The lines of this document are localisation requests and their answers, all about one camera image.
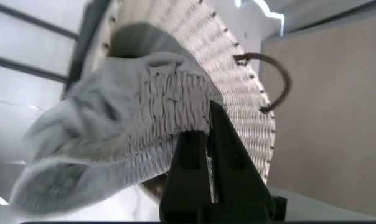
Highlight beige partition panel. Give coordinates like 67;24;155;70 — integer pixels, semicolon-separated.
258;9;376;220

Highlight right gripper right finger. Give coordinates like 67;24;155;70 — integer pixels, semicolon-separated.
207;99;276;222

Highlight black clothes rack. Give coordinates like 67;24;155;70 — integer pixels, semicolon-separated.
0;0;111;101

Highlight white laundry basket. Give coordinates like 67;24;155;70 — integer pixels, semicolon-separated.
82;0;293;203

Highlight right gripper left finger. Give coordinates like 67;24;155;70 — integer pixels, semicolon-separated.
159;129;213;222

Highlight pale grey shorts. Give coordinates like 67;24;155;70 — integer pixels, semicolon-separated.
9;51;214;216

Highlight white curtain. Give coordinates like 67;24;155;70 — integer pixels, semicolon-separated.
253;0;376;35

